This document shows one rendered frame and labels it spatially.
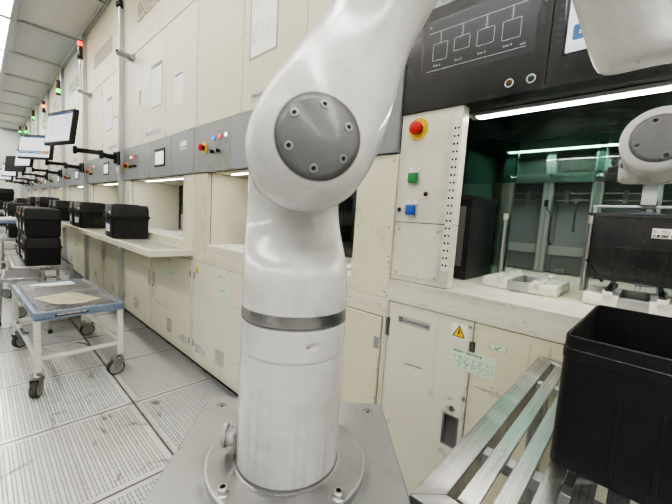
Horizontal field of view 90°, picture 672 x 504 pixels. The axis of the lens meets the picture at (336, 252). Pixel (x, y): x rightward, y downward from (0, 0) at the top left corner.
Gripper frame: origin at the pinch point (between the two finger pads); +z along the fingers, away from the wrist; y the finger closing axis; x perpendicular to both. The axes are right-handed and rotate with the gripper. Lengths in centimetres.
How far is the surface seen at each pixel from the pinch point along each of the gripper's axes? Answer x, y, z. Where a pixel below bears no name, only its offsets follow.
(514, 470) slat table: -43, -9, -47
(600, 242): -14.9, -8.5, 22.9
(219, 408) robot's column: -43, -45, -67
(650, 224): -9.5, 0.8, 22.5
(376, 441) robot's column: -43, -24, -55
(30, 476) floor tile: -119, -163, -79
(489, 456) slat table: -43, -12, -47
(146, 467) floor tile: -119, -138, -46
